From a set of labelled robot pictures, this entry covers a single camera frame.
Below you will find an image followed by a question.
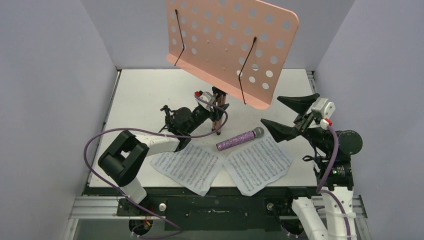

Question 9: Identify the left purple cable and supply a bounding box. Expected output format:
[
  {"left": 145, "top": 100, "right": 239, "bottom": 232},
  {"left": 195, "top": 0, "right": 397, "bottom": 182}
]
[{"left": 83, "top": 92, "right": 229, "bottom": 240}]

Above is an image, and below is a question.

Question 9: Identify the right sheet music page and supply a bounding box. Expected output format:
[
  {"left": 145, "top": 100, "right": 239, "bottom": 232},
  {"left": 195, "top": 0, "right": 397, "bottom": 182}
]
[{"left": 223, "top": 133, "right": 294, "bottom": 197}]

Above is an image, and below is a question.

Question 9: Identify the sheet music page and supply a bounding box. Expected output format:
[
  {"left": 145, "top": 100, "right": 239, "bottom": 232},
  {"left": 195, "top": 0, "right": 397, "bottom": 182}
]
[
  {"left": 150, "top": 143, "right": 225, "bottom": 197},
  {"left": 223, "top": 133, "right": 294, "bottom": 197}
]

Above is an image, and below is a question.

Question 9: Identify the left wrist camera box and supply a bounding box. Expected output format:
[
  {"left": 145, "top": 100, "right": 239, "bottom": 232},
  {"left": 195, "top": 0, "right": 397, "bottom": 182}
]
[{"left": 194, "top": 91, "right": 216, "bottom": 112}]

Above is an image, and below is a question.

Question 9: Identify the aluminium rail frame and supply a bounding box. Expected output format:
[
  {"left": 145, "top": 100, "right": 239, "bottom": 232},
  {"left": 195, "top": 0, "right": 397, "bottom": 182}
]
[{"left": 62, "top": 70, "right": 373, "bottom": 240}]

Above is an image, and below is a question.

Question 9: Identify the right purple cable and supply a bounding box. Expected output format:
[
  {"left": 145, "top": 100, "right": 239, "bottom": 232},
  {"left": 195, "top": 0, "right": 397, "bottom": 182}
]
[{"left": 314, "top": 125, "right": 353, "bottom": 240}]

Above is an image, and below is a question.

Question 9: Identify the purple cable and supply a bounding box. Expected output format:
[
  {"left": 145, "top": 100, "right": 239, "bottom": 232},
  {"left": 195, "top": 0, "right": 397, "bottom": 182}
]
[
  {"left": 83, "top": 92, "right": 229, "bottom": 240},
  {"left": 314, "top": 125, "right": 353, "bottom": 240}
]

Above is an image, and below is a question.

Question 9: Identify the purple glitter microphone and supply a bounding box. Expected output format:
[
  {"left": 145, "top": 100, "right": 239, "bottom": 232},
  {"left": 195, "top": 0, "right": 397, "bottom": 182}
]
[{"left": 215, "top": 127, "right": 265, "bottom": 152}]

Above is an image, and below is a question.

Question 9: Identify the left sheet music page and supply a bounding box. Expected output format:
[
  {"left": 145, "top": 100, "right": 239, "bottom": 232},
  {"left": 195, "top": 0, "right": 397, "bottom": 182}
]
[{"left": 150, "top": 143, "right": 225, "bottom": 197}]

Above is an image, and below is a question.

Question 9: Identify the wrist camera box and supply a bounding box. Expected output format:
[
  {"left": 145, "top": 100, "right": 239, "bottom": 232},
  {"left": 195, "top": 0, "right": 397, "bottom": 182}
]
[
  {"left": 309, "top": 97, "right": 336, "bottom": 130},
  {"left": 194, "top": 91, "right": 216, "bottom": 112}
]

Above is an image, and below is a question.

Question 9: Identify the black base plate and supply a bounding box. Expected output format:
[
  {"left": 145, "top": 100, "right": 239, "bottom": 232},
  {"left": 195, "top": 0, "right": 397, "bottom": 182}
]
[{"left": 71, "top": 187, "right": 323, "bottom": 232}]

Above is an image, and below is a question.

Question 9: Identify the black microphone tripod mount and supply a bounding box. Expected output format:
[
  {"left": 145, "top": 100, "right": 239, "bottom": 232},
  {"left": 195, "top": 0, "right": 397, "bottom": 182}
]
[{"left": 159, "top": 105, "right": 180, "bottom": 134}]

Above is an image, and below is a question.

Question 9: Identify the pink music stand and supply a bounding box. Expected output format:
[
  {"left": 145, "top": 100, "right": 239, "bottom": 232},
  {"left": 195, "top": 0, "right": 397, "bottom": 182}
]
[{"left": 165, "top": 0, "right": 300, "bottom": 136}]

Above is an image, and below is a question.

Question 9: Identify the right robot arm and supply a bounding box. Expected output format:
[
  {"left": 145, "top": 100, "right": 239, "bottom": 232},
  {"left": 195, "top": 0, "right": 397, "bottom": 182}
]
[{"left": 261, "top": 93, "right": 363, "bottom": 240}]

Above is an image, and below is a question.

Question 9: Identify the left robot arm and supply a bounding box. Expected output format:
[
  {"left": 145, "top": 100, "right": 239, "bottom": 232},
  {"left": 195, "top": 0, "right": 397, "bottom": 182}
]
[{"left": 97, "top": 97, "right": 229, "bottom": 216}]

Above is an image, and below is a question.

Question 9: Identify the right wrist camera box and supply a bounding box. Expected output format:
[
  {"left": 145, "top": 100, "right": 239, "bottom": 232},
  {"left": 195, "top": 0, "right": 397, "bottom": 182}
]
[{"left": 309, "top": 97, "right": 336, "bottom": 130}]

